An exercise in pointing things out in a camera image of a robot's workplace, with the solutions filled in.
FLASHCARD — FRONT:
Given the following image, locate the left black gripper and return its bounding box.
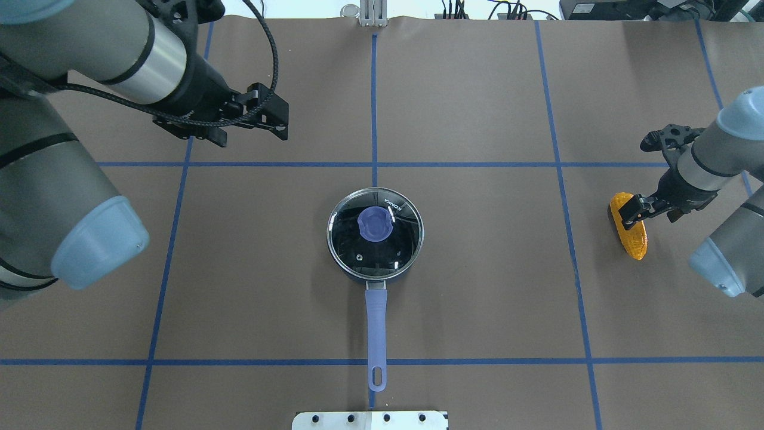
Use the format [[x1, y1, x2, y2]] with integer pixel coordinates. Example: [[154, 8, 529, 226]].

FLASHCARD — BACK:
[[152, 54, 289, 144]]

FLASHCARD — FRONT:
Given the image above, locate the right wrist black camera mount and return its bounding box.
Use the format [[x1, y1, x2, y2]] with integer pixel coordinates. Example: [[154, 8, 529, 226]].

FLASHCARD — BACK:
[[639, 124, 705, 164]]

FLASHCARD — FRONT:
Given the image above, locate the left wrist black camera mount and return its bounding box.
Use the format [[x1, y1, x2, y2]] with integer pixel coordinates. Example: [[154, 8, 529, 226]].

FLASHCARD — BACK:
[[137, 1, 226, 25]]

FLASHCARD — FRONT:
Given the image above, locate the dark blue saucepan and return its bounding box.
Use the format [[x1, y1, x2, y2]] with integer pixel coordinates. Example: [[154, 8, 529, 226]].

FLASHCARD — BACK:
[[326, 187, 425, 392]]

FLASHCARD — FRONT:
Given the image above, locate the glass pot lid blue knob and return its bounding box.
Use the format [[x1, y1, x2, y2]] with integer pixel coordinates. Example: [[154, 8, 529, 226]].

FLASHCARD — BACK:
[[326, 187, 425, 280]]

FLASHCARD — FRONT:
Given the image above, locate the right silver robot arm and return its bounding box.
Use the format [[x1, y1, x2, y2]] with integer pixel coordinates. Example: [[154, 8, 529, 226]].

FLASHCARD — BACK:
[[609, 87, 763, 299]]

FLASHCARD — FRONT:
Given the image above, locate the white camera stand pillar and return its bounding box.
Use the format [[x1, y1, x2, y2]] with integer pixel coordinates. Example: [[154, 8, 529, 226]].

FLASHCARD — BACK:
[[291, 410, 449, 429]]

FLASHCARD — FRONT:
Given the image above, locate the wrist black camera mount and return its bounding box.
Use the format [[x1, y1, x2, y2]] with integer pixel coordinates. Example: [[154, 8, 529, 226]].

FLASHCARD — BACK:
[[639, 124, 705, 164], [137, 1, 226, 25]]

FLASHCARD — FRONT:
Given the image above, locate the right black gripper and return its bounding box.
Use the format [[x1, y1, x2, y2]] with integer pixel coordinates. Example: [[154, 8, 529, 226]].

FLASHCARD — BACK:
[[619, 170, 717, 231]]

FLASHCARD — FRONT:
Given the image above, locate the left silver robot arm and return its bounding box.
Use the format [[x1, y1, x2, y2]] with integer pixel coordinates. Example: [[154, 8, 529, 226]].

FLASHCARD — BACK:
[[1, 1, 289, 309]]

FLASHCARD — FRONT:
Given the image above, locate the yellow corn cob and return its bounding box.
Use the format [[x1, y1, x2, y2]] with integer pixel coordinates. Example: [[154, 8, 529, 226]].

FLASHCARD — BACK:
[[609, 192, 648, 261]]

